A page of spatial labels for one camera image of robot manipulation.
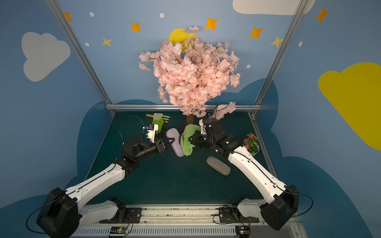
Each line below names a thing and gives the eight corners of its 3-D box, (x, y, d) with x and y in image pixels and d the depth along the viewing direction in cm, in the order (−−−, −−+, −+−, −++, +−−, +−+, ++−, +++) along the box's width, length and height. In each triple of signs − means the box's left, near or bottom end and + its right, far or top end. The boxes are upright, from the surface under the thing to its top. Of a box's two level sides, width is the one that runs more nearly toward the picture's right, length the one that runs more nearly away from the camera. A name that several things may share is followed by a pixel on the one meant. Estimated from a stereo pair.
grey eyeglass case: (205, 163, 96) (205, 160, 93) (210, 156, 99) (210, 153, 96) (226, 178, 90) (228, 176, 87) (231, 171, 93) (233, 168, 90)
